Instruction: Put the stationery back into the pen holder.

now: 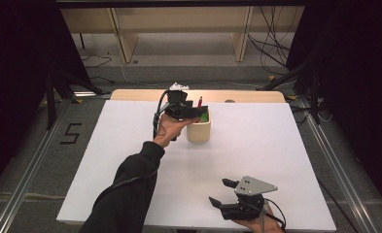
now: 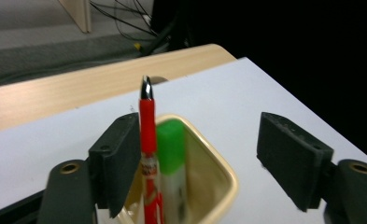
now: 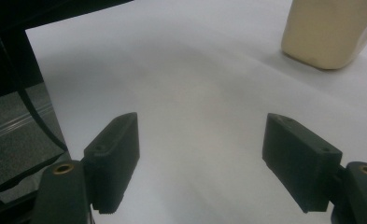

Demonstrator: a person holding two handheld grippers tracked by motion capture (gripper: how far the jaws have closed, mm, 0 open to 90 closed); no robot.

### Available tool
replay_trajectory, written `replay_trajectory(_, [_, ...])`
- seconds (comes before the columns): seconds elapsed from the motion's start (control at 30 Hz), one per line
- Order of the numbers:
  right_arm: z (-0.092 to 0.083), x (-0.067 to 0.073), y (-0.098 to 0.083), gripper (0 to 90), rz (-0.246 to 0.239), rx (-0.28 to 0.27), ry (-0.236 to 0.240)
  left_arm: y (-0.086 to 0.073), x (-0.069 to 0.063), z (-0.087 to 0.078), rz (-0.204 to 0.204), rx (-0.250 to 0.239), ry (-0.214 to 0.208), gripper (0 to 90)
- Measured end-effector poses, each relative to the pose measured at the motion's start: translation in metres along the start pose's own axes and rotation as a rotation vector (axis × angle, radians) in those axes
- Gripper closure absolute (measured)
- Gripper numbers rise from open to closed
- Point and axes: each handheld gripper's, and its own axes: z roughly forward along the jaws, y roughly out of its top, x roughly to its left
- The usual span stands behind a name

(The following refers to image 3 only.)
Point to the aluminium floor rail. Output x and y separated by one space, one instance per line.
13 124

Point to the beige square pen holder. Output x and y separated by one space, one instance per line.
324 31

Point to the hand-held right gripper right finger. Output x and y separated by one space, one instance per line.
299 161

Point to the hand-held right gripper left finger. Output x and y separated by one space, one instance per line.
115 161

